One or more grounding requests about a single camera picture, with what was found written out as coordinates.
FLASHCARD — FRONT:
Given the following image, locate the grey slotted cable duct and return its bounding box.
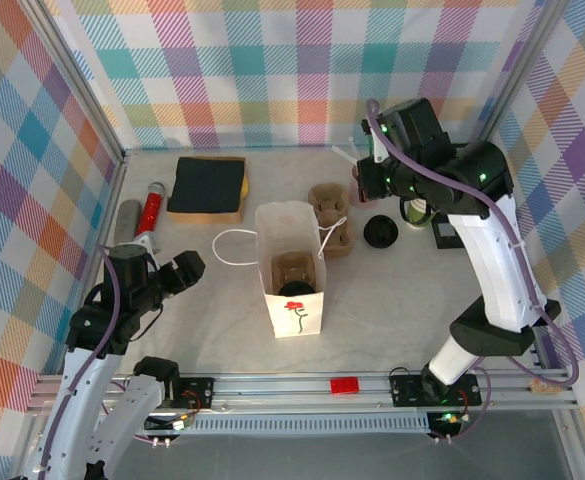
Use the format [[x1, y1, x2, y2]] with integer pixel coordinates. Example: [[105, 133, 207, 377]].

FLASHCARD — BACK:
[[136, 417, 433, 436]]

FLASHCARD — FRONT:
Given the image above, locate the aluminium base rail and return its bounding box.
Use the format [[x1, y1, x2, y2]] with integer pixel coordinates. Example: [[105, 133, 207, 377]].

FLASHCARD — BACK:
[[26, 368, 579, 414]]

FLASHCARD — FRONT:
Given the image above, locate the white paper straw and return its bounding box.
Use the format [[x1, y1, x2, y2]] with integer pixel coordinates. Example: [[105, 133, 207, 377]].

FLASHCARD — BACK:
[[331, 144, 361, 164]]

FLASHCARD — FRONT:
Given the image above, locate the red glitter tube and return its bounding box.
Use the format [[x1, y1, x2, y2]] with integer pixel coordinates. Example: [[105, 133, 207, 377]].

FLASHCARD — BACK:
[[132, 181, 167, 236]]

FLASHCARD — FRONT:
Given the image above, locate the red plastic block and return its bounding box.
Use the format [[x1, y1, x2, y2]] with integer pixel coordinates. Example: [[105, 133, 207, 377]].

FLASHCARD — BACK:
[[329, 377, 362, 396]]

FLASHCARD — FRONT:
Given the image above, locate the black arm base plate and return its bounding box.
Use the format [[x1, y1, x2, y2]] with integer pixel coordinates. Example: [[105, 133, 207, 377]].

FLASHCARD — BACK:
[[171, 377, 216, 410], [390, 370, 484, 407]]

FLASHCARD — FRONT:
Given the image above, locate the pink straw holder cup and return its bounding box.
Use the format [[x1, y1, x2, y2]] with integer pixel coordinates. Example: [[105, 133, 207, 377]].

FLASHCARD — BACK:
[[349, 164, 381, 206]]

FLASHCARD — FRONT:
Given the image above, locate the small wooden tag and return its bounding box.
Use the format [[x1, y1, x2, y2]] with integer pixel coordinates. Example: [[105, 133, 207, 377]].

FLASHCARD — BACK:
[[529, 378, 561, 396]]

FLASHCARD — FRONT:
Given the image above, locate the grey oblong case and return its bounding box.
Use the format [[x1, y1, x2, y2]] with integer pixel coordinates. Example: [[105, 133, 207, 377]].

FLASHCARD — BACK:
[[113, 198, 144, 249]]

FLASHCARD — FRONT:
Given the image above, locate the white flower paper bag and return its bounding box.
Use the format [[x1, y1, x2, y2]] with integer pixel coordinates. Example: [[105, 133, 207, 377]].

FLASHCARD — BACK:
[[211, 199, 349, 340]]

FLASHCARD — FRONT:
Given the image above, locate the black plastic cup lid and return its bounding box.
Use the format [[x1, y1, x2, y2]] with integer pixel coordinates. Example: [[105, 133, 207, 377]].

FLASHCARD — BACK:
[[277, 281, 317, 297]]

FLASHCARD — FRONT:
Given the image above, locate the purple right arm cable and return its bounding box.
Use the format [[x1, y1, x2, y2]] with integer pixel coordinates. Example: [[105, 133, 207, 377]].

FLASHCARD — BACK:
[[365, 98, 581, 444]]

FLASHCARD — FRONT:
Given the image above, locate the green paper cup stack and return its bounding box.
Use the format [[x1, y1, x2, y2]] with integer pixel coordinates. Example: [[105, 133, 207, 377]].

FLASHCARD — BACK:
[[404, 197, 436, 230]]

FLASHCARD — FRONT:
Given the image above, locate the aluminium frame post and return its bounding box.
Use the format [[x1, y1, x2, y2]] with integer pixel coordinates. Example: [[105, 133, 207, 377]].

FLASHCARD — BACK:
[[19, 0, 127, 166], [474, 0, 563, 151]]

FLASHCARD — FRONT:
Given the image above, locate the small electronics board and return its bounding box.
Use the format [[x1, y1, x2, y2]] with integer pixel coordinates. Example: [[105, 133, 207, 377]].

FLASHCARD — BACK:
[[144, 412, 194, 435], [425, 409, 469, 432]]

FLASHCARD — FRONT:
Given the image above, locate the black grey chessboard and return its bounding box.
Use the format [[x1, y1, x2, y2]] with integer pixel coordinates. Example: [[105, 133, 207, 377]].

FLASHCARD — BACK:
[[431, 214, 466, 251]]

